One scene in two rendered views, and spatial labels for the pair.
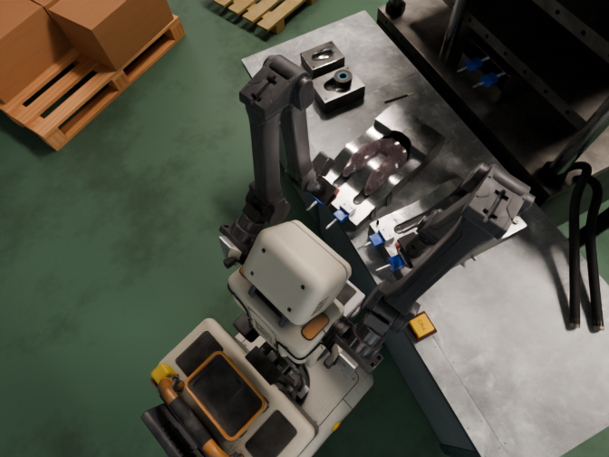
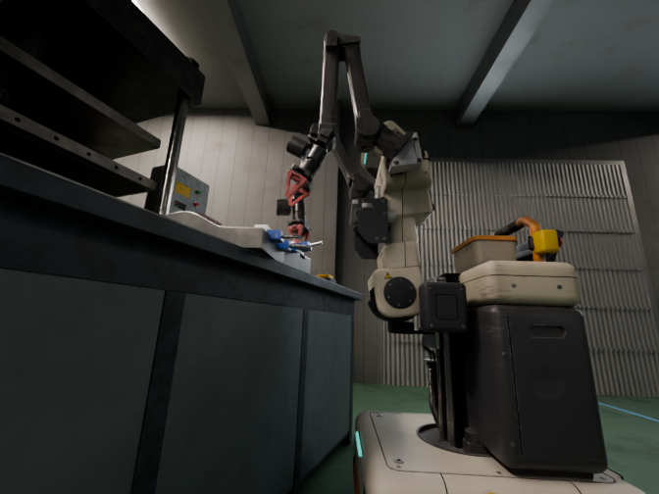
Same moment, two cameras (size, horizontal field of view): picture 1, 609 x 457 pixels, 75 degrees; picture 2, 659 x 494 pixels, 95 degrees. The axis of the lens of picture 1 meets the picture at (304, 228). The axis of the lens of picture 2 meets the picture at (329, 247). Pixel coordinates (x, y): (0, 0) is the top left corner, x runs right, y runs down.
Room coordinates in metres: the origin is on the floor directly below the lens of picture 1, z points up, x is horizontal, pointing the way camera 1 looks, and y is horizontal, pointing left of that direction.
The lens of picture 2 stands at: (1.30, 0.57, 0.62)
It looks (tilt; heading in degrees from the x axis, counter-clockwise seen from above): 14 degrees up; 220
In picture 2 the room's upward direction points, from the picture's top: 2 degrees clockwise
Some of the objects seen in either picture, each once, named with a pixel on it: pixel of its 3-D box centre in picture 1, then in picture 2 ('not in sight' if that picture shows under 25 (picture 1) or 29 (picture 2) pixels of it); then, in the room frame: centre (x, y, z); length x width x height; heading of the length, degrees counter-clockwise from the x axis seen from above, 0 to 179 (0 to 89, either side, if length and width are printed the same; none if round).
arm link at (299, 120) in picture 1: (295, 137); (329, 92); (0.63, -0.01, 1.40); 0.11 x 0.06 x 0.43; 38
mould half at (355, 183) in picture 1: (375, 164); (195, 239); (0.88, -0.32, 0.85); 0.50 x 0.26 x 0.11; 125
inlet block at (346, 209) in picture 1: (338, 217); (286, 246); (0.67, -0.13, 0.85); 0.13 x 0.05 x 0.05; 125
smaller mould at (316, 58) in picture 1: (322, 60); not in sight; (1.52, -0.21, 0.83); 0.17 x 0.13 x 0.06; 108
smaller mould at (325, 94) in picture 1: (336, 89); not in sight; (1.32, -0.24, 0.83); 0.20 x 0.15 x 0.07; 108
